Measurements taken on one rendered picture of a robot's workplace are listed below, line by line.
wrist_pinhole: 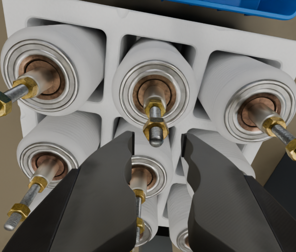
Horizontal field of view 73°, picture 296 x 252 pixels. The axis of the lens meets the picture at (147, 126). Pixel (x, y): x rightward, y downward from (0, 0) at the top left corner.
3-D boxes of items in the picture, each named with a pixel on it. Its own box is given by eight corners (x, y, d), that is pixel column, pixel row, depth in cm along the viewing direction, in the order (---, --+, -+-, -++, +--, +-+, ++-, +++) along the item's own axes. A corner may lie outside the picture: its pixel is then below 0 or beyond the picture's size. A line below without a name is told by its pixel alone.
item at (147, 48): (188, 52, 37) (217, 79, 21) (160, 96, 41) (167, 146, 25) (143, 23, 35) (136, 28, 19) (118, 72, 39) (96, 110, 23)
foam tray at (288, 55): (251, 33, 42) (314, 44, 26) (198, 176, 60) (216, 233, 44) (60, -2, 39) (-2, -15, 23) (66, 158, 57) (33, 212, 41)
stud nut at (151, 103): (167, 112, 19) (167, 116, 18) (151, 119, 20) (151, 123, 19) (158, 95, 18) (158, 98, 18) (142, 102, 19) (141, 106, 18)
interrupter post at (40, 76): (33, 62, 21) (14, 69, 18) (57, 70, 21) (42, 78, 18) (32, 84, 22) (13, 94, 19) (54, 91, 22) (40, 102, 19)
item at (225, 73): (243, 45, 36) (317, 67, 20) (234, 96, 41) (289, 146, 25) (189, 47, 36) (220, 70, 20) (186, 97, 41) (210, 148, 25)
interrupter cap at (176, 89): (202, 82, 21) (204, 84, 21) (164, 135, 25) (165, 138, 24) (140, 44, 20) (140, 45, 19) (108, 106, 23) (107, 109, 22)
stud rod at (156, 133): (160, 103, 20) (165, 145, 14) (152, 107, 21) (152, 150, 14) (156, 95, 20) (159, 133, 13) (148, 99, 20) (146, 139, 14)
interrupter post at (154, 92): (169, 91, 22) (172, 102, 19) (157, 108, 23) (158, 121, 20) (150, 80, 21) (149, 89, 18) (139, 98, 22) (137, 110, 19)
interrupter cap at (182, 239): (177, 223, 32) (177, 227, 32) (225, 223, 32) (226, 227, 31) (174, 251, 36) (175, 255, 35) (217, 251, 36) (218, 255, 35)
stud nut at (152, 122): (170, 132, 16) (171, 138, 15) (151, 140, 16) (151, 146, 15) (160, 112, 15) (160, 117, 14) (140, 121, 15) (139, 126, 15)
